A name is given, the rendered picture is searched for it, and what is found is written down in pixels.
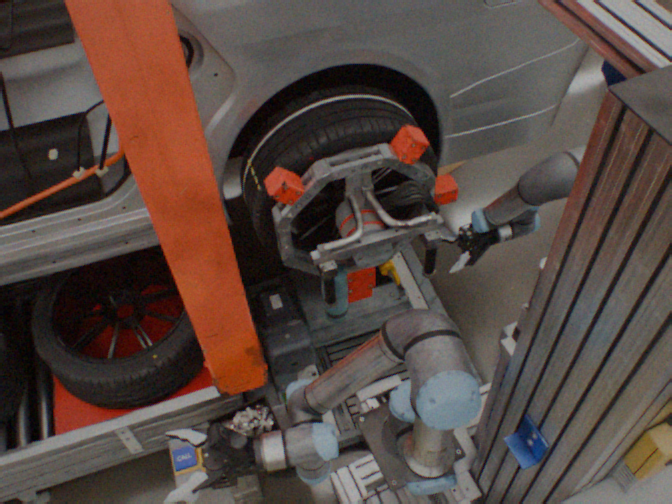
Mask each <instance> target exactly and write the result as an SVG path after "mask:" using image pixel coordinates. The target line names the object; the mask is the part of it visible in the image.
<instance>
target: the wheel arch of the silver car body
mask: <svg viewBox="0 0 672 504"><path fill-rule="evenodd" d="M295 81H296V89H297V91H300V92H301V93H302V97H303V96H304V95H306V94H310V93H311V92H314V91H318V90H320V89H324V88H327V89H328V87H335V86H340V85H343V86H345V85H360V86H361V85H363V86H369V87H374V88H376V89H380V90H383V91H385V92H387V93H389V94H391V95H393V96H394V97H396V98H397V99H398V100H399V101H400V102H402V103H403V104H404V106H405V107H406V108H407V109H408V111H409V112H410V114H411V115H412V117H413V119H414V120H415V122H416V123H417V125H418V127H419V128H420V130H421V131H422V133H423V134H424V136H425V137H426V139H427V141H428V142H429V144H430V146H431V148H432V149H433V151H434V154H435V156H436V159H437V163H438V168H439V166H440V164H441V161H442V158H443V153H444V147H445V127H444V121H443V117H442V113H441V110H440V108H439V105H438V103H437V101H436V100H435V98H434V96H433V95H432V93H431V92H430V91H429V90H428V88H427V87H426V86H425V85H424V84H423V83H422V82H420V81H419V80H418V79H417V78H415V77H414V76H412V75H411V74H409V73H407V72H405V71H403V70H401V69H399V68H396V67H393V66H390V65H386V64H381V63H375V62H347V63H340V64H335V65H331V66H327V67H323V68H320V69H317V70H314V71H312V72H309V73H307V74H305V75H302V76H300V77H298V78H296V79H294V80H293V81H291V82H289V83H288V84H286V85H284V86H283V87H281V88H280V89H278V90H277V91H276V92H274V93H273V94H272V95H270V96H269V97H268V98H267V99H266V100H264V101H263V102H262V103H261V104H260V105H259V106H258V107H257V108H256V109H255V110H254V111H253V112H252V113H251V115H250V116H249V117H248V118H247V119H246V121H245V122H244V123H243V125H242V126H241V128H240V129H239V131H238V132H237V134H236V135H235V137H234V139H233V141H232V143H231V145H230V147H229V149H228V152H227V154H226V157H225V160H224V163H223V167H222V172H221V180H220V197H221V203H222V206H223V210H224V214H225V216H226V219H227V220H228V222H229V224H230V225H231V226H232V225H233V224H234V222H233V219H232V217H231V213H230V210H229V207H228V204H227V201H226V198H225V195H224V192H223V178H224V171H225V166H226V162H227V160H228V159H232V158H236V157H240V156H244V153H245V150H246V148H247V146H248V144H249V142H250V141H251V139H252V137H253V136H254V134H255V133H256V132H257V130H258V129H259V128H261V126H262V125H263V124H264V123H265V121H267V120H268V117H267V111H266V101H267V100H268V99H269V111H270V116H272V115H274V113H276V112H277V111H278V110H281V108H282V107H284V106H285V105H286V94H287V92H289V91H290V84H291V83H293V82H295Z"/></svg>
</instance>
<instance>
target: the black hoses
mask: <svg viewBox="0 0 672 504"><path fill-rule="evenodd" d="M406 197H407V198H406ZM403 198H404V199H403ZM417 202H424V204H425V206H426V207H427V209H428V211H429V213H432V212H434V213H435V214H439V211H440V209H439V207H438V206H437V204H436V202H435V201H434V199H433V197H432V195H431V194H430V192H429V190H426V189H425V188H424V187H423V186H422V185H421V184H420V183H419V182H417V181H415V180H408V181H405V182H404V183H402V184H401V185H400V186H399V187H397V188H396V189H395V190H394V191H393V192H392V193H391V194H390V195H389V196H388V195H387V196H383V197H380V203H381V205H382V207H383V209H384V210H385V212H386V213H387V214H388V213H392V212H394V209H395V208H394V206H408V205H412V204H414V203H417Z"/></svg>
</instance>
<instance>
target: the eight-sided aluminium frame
mask: <svg viewBox="0 0 672 504"><path fill-rule="evenodd" d="M398 160H399V157H398V155H397V154H396V152H395V150H394V148H393V147H392V145H389V144H387V143H383V144H376V145H375V146H372V147H368V148H364V149H360V150H356V151H353V152H349V153H345V154H341V155H337V156H334V157H330V158H323V159H322V160H319V161H316V162H315V163H314V164H313V165H312V166H310V169H309V170H308V171H307V172H306V173H305V174H304V175H303V176H302V177H301V178H300V180H301V182H302V184H303V187H304V189H305V192H304V194H303V195H302V196H301V197H300V198H299V199H298V200H297V201H296V202H295V203H294V204H293V205H292V206H290V205H288V204H285V203H283V202H280V201H279V202H278V203H276V205H275V207H274V208H273V209H272V213H273V214H272V216H273V219H274V225H275V231H276V237H277V243H278V250H279V253H280V256H281V259H282V262H283V264H284V265H285V266H288V267H289V268H295V269H298V270H302V271H305V272H308V273H312V274H315V275H318V276H320V274H319V271H318V269H317V266H316V265H313V264H312V262H311V259H310V253H309V252H306V251H303V250H300V249H297V248H294V247H293V244H292V237H291V230H290V222H291V221H292V220H293V218H294V217H295V216H296V215H297V214H298V213H299V212H300V211H301V210H302V209H303V208H304V207H305V206H306V205H307V204H308V203H309V202H310V201H311V200H312V198H313V197H314V196H315V195H316V194H317V193H318V192H319V191H320V190H321V189H322V188H323V187H324V186H325V185H326V184H327V183H328V182H330V181H334V180H337V179H341V178H345V177H346V176H350V175H356V174H360V173H363V172H364V171H368V170H374V169H378V168H382V167H385V166H388V167H390V168H392V169H394V170H396V171H398V172H400V173H402V174H404V175H406V176H408V177H410V178H412V179H414V180H416V181H417V182H419V183H420V184H421V185H422V186H423V187H424V188H425V189H426V190H429V192H430V194H431V195H432V197H433V199H434V193H435V186H436V177H435V176H434V174H433V172H432V171H431V169H430V167H429V166H427V165H426V164H425V163H422V162H420V161H418V160H417V161H416V162H415V163H414V164H413V165H411V164H408V163H405V162H402V161H398ZM425 214H429V211H428V209H427V207H426V206H425V204H424V202H417V203H415V210H414V211H413V212H412V213H411V214H410V215H409V216H408V217H407V218H406V219H405V220H409V219H412V218H416V217H419V216H423V215H425ZM415 237H416V236H413V237H410V238H406V239H403V240H399V241H396V242H393V243H391V245H392V253H391V255H390V256H389V258H388V259H387V260H386V261H384V262H383V263H381V264H380V265H382V264H384V263H386V262H388V261H390V260H391V259H393V258H394V256H395V255H396V254H397V253H398V252H399V251H400V250H402V249H403V248H404V247H405V246H406V245H407V244H408V243H409V242H410V241H411V240H413V239H414V238H415ZM334 261H335V263H340V264H342V265H343V266H344V267H345V268H346V269H347V274H349V273H352V272H356V271H359V270H362V269H366V268H362V267H359V266H358V265H357V264H356V263H355V261H354V258H353V256H351V255H348V256H345V257H341V258H338V259H334Z"/></svg>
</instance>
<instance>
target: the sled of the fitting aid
mask: <svg viewBox="0 0 672 504"><path fill-rule="evenodd" d="M277 278H278V284H281V285H284V286H285V287H287V288H288V289H289V291H290V294H291V297H292V300H293V302H294V305H295V308H296V311H297V313H298V316H299V318H301V320H304V321H305V322H306V319H305V316H304V314H303V311H302V308H301V305H300V303H299V300H298V297H297V294H296V292H295V289H294V286H293V283H292V281H291V278H290V274H289V273H286V274H282V275H279V276H277ZM392 279H393V283H394V285H395V287H396V289H397V291H398V293H399V295H400V297H401V303H400V304H398V305H395V306H392V307H389V308H385V309H382V310H379V311H376V312H372V313H369V314H366V315H363V316H359V317H356V318H353V319H350V320H347V321H343V322H340V323H337V324H334V325H330V326H327V327H324V328H321V329H317V330H314V331H310V333H311V335H312V337H313V340H314V346H315V348H317V347H321V346H324V345H327V344H330V343H333V342H336V341H340V340H343V339H346V338H349V337H352V336H356V335H359V334H362V333H365V332H368V331H372V330H375V329H378V328H381V326H382V324H383V323H384V322H386V321H387V320H388V319H390V318H391V317H393V316H394V315H396V314H398V313H400V312H403V311H405V310H409V309H414V307H413V305H412V303H411V301H410V299H409V297H408V294H407V292H406V290H405V288H404V286H403V284H402V282H401V279H400V277H399V275H398V273H397V271H396V269H395V271H394V272H393V277H392ZM306 323H307V322H306Z"/></svg>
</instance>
